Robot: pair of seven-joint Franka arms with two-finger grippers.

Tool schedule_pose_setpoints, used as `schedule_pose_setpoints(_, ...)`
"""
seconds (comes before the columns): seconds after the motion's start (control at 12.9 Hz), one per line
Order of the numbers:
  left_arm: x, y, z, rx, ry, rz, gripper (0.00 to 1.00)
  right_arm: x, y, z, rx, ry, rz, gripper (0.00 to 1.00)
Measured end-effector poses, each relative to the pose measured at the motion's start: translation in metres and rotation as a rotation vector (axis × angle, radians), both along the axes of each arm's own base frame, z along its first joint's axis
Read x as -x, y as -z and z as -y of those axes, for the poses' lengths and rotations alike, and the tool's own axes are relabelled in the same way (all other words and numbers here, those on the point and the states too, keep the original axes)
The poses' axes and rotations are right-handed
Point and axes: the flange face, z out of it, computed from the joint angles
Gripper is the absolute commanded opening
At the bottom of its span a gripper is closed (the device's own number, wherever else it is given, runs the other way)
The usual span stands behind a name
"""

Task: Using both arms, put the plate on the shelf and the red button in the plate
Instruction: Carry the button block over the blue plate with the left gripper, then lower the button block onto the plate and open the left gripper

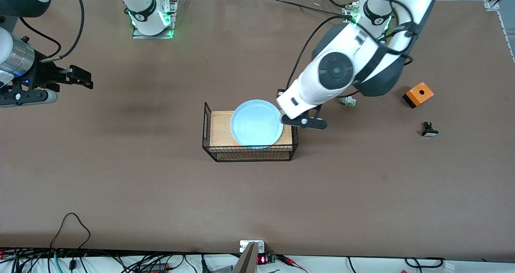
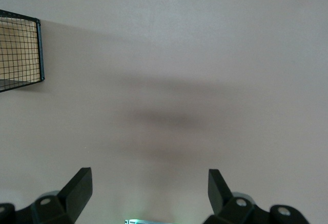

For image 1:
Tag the grey camera post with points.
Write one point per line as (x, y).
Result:
(247, 261)

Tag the green push button switch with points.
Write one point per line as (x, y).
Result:
(349, 102)

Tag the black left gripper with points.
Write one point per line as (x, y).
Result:
(280, 90)

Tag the wooden shelf board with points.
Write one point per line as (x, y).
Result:
(220, 128)

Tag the red digit display module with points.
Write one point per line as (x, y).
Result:
(262, 259)

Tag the black square push button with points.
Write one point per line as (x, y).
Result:
(429, 131)

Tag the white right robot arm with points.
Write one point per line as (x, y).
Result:
(16, 55)

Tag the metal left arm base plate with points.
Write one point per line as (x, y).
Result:
(347, 37)

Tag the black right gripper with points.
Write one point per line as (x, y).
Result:
(43, 74)

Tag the red clip lead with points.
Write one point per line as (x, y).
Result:
(287, 260)

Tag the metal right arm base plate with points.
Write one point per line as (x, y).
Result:
(174, 11)

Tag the black power adapter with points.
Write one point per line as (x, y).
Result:
(155, 267)

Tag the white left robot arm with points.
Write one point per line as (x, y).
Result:
(334, 69)

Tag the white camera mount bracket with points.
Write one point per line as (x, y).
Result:
(243, 247)

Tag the light blue plate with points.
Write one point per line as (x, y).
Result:
(255, 124)

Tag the orange button enclosure box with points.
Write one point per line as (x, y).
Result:
(418, 94)

